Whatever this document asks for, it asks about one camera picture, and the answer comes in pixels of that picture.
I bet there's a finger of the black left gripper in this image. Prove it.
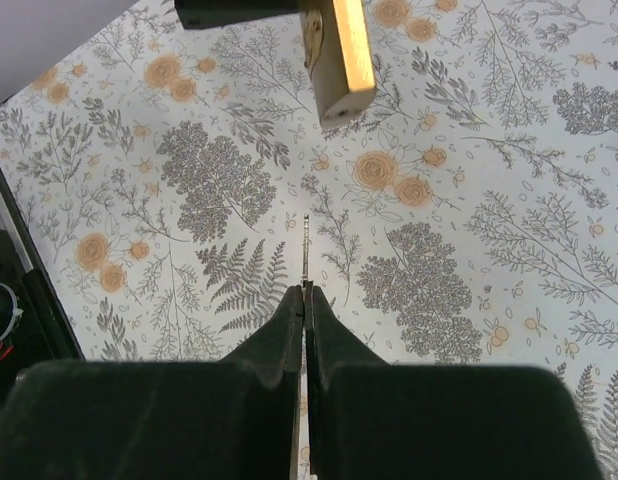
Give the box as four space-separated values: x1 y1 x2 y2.
174 0 300 30

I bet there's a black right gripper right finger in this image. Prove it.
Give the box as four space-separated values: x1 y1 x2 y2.
305 286 602 479

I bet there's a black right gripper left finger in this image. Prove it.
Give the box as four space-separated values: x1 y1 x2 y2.
0 286 304 479

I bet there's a floral patterned table mat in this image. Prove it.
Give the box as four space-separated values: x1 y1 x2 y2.
0 1 618 479

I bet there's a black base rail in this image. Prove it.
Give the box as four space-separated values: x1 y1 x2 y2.
0 147 85 401

